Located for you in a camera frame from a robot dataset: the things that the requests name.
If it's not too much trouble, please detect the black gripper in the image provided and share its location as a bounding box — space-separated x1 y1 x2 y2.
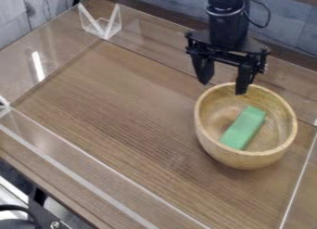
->
184 8 270 95

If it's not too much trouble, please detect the green rectangular block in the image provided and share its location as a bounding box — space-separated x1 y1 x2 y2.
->
219 106 266 150

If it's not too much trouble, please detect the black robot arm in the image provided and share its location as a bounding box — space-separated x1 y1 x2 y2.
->
184 0 271 95

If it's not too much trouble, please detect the wooden bowl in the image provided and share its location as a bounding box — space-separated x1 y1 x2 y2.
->
194 83 298 170

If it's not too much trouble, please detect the clear acrylic corner bracket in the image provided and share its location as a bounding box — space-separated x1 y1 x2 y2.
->
77 3 121 40

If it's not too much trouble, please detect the clear acrylic tray wall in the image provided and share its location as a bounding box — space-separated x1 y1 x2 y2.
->
0 96 210 229

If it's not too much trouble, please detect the black table frame leg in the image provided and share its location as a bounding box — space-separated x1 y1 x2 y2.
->
28 187 77 229

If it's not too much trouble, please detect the black cable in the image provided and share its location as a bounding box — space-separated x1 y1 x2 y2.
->
0 204 30 222

